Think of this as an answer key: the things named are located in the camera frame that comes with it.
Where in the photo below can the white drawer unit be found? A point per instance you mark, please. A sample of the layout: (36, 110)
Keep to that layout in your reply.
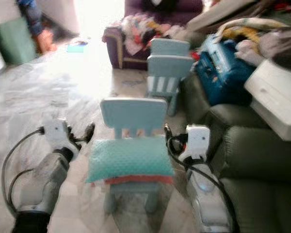
(276, 97)

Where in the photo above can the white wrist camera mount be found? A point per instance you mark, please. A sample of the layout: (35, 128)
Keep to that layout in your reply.
(57, 133)
(197, 141)

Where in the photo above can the green leather sofa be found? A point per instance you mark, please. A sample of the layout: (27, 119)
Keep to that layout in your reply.
(262, 170)

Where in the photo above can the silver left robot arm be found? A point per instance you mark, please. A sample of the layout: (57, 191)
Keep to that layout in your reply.
(46, 189)

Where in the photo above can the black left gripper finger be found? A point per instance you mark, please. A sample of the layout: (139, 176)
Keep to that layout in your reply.
(90, 131)

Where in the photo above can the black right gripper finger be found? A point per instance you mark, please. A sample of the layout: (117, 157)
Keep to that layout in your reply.
(168, 133)

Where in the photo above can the small teal floor item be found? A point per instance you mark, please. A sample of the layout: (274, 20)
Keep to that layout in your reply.
(76, 47)

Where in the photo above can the blue suitcase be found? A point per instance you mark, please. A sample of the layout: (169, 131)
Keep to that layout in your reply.
(223, 73)

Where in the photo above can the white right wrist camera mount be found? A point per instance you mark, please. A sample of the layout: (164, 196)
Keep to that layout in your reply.
(197, 141)

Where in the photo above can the pile of colourful clothes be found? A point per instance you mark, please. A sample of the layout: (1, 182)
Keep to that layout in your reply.
(140, 31)

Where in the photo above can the green bin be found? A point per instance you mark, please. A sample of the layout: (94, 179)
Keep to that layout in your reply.
(15, 43)

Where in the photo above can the purple sofa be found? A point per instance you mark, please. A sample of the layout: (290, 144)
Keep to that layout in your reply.
(113, 53)

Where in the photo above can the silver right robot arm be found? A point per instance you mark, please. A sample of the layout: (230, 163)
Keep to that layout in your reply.
(208, 199)

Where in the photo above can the light blue child chair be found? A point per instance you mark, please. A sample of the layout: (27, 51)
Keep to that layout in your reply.
(169, 65)
(133, 114)

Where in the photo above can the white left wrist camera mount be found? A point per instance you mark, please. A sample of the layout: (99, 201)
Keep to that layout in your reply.
(57, 133)

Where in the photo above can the person leg blue jeans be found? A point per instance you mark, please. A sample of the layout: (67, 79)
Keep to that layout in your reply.
(33, 17)

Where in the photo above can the yellow patterned blanket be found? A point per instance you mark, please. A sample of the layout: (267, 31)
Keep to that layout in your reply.
(245, 30)

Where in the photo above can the teal dotted pillow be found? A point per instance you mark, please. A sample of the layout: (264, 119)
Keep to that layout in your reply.
(128, 158)

